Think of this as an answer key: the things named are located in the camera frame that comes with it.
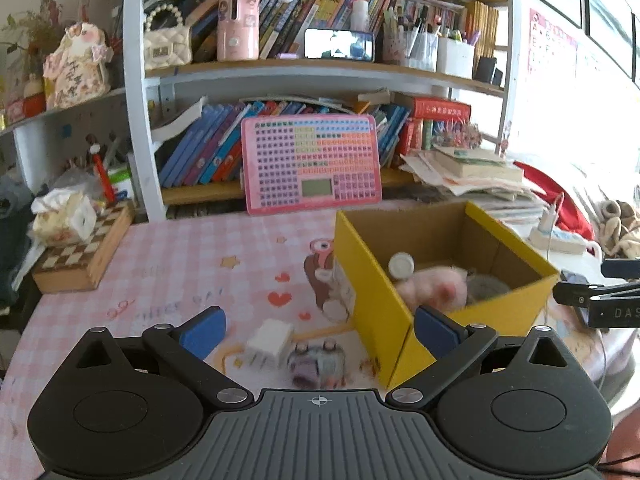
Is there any pink plush toy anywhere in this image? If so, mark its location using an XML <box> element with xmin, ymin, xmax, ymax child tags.
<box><xmin>395</xmin><ymin>266</ymin><xmax>468</xmax><ymax>313</ymax></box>

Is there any blue white spray bottle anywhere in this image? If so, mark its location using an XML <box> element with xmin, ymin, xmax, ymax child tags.
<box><xmin>387</xmin><ymin>252</ymin><xmax>416</xmax><ymax>281</ymax></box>

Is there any smartphone on table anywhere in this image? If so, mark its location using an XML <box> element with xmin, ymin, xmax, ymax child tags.
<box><xmin>561</xmin><ymin>270</ymin><xmax>590</xmax><ymax>328</ymax></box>

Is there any white power strip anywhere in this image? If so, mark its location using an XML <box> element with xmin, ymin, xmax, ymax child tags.
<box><xmin>528</xmin><ymin>228</ymin><xmax>588</xmax><ymax>255</ymax></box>

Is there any red fabric item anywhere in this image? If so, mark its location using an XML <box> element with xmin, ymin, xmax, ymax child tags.
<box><xmin>514</xmin><ymin>162</ymin><xmax>596</xmax><ymax>242</ymax></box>

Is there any small grey toy car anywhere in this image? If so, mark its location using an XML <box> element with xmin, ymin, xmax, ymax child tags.
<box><xmin>286</xmin><ymin>338</ymin><xmax>347</xmax><ymax>390</ymax></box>

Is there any wooden chess box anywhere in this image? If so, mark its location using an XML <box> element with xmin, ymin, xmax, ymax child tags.
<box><xmin>32</xmin><ymin>200</ymin><xmax>136</xmax><ymax>294</ymax></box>

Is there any yellow cardboard box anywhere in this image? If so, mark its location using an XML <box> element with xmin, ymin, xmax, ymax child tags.
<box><xmin>333</xmin><ymin>203</ymin><xmax>559</xmax><ymax>390</ymax></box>

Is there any stack of papers and books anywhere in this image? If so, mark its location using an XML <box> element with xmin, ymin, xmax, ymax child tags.
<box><xmin>400</xmin><ymin>146</ymin><xmax>544</xmax><ymax>211</ymax></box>

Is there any tissue box with cover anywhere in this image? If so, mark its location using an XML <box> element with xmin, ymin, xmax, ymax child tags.
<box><xmin>30</xmin><ymin>188</ymin><xmax>96</xmax><ymax>247</ymax></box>

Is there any row of blue books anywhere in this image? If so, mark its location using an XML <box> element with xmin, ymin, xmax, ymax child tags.
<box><xmin>158</xmin><ymin>100</ymin><xmax>310</xmax><ymax>188</ymax></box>

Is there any pink learning tablet toy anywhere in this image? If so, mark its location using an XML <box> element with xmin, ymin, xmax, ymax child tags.
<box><xmin>241</xmin><ymin>114</ymin><xmax>382</xmax><ymax>216</ymax></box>

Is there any red dictionary book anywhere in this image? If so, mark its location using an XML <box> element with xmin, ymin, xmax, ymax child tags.
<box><xmin>392</xmin><ymin>92</ymin><xmax>472</xmax><ymax>122</ymax></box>

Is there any white pen holder cup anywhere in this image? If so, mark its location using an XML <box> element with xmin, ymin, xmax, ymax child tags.
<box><xmin>436</xmin><ymin>38</ymin><xmax>475</xmax><ymax>79</ymax></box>

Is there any white bookshelf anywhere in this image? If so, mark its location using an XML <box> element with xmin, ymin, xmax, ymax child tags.
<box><xmin>1</xmin><ymin>0</ymin><xmax>513</xmax><ymax>222</ymax></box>

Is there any floral doll decoration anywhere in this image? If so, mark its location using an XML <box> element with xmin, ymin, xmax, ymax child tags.
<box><xmin>43</xmin><ymin>22</ymin><xmax>114</xmax><ymax>110</ymax></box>

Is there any cream quilted handbag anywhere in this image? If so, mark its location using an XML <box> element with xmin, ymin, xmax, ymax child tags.
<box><xmin>143</xmin><ymin>3</ymin><xmax>192</xmax><ymax>70</ymax></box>

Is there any smartphone on shelf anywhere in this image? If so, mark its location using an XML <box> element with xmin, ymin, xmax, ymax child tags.
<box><xmin>304</xmin><ymin>28</ymin><xmax>374</xmax><ymax>63</ymax></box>

